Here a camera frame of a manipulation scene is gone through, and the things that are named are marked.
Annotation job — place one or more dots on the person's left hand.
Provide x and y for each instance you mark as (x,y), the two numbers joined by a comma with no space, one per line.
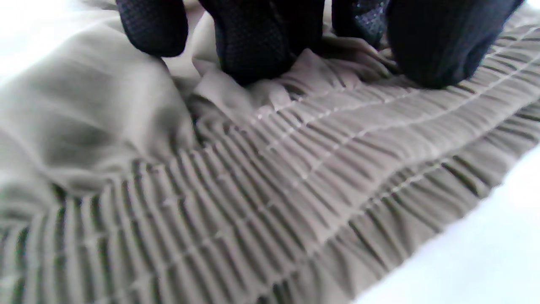
(438,38)

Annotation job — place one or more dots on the white table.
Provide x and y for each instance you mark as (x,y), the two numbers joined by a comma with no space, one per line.
(485,261)

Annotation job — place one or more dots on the brown shorts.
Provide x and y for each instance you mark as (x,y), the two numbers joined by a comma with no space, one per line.
(253,190)

